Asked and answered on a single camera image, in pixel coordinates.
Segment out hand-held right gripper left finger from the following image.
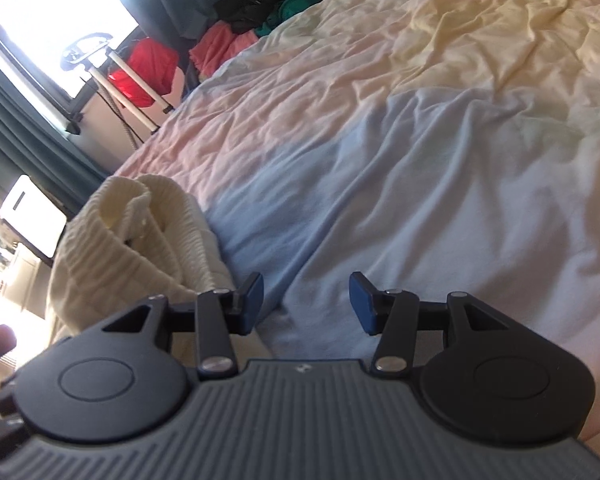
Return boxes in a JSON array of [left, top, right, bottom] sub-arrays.
[[100, 272, 265, 377]]

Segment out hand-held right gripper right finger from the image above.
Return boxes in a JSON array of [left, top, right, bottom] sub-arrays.
[[348, 271, 511, 377]]

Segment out cream pants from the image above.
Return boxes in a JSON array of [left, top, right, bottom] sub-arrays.
[[45, 174, 241, 346]]

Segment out white dresser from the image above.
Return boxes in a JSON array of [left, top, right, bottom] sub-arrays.
[[0, 245, 56, 321]]

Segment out bed with pink sheet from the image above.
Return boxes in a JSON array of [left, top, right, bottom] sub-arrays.
[[115, 0, 600, 456]]

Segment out garment steamer stand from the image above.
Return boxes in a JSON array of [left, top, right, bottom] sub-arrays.
[[60, 32, 173, 148]]

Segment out red cloth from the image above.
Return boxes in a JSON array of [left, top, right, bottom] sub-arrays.
[[109, 37, 178, 108]]

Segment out pink cloth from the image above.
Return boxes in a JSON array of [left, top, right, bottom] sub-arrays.
[[189, 25, 260, 81]]

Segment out black cloth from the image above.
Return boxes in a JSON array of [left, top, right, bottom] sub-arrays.
[[214, 0, 286, 33]]

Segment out window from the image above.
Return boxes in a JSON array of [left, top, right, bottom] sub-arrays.
[[0, 0, 141, 111]]

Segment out white chair with black frame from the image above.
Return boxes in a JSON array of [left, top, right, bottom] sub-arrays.
[[0, 174, 67, 261]]

